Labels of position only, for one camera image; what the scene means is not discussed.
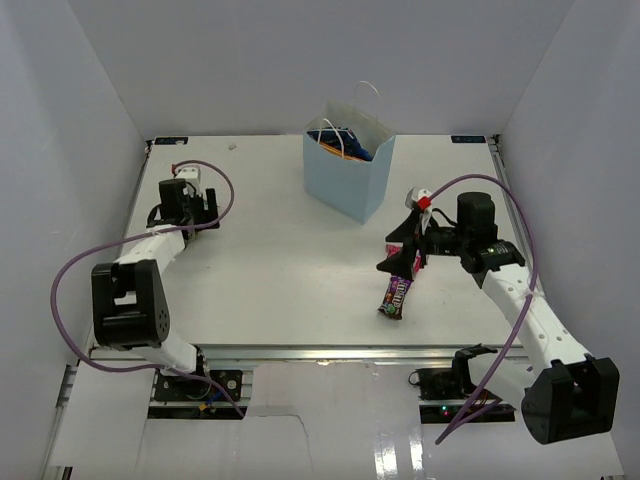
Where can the blue snack bag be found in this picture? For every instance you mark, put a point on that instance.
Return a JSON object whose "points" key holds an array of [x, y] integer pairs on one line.
{"points": [[341, 138]]}

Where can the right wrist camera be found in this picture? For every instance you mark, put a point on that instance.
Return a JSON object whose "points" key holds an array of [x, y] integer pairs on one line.
{"points": [[418, 199]]}

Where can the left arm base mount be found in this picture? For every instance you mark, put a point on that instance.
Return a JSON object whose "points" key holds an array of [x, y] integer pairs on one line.
{"points": [[180, 389]]}

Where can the aluminium front rail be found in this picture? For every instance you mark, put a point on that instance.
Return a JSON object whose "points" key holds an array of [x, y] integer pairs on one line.
{"points": [[415, 353]]}

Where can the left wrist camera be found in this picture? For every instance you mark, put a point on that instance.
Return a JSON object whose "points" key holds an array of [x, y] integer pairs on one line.
{"points": [[191, 174]]}

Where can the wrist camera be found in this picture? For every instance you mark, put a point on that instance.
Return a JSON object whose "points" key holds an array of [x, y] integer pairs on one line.
{"points": [[191, 174], [418, 199]]}

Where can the orange potato chip bag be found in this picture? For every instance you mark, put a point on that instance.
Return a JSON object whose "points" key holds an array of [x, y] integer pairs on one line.
{"points": [[338, 152]]}

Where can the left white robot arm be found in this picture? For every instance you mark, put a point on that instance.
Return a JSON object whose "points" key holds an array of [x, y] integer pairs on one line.
{"points": [[130, 308]]}

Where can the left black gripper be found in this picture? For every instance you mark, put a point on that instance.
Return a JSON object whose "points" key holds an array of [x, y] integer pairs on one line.
{"points": [[209, 215]]}

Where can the left blue table label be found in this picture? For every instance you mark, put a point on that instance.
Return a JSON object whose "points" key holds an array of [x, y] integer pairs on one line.
{"points": [[171, 140]]}

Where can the brown M&M's packet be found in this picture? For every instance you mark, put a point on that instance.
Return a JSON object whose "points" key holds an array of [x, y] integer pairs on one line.
{"points": [[394, 298]]}

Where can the right blue table label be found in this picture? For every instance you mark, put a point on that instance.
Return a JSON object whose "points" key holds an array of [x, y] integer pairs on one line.
{"points": [[468, 139]]}

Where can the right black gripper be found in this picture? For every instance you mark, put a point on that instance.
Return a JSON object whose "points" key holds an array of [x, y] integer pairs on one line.
{"points": [[402, 264]]}

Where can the light blue paper bag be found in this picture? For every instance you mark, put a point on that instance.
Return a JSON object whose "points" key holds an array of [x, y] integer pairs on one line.
{"points": [[356, 189]]}

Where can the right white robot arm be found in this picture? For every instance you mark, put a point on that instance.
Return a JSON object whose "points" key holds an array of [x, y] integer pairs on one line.
{"points": [[565, 392]]}

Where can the pink candy packet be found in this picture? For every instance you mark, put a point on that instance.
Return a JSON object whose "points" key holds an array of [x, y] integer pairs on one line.
{"points": [[392, 249]]}

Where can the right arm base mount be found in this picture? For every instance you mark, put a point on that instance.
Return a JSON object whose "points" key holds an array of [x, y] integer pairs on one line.
{"points": [[440, 385]]}

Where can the blue table label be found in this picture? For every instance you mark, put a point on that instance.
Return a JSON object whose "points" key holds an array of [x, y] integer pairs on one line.
{"points": [[171, 140], [468, 139]]}

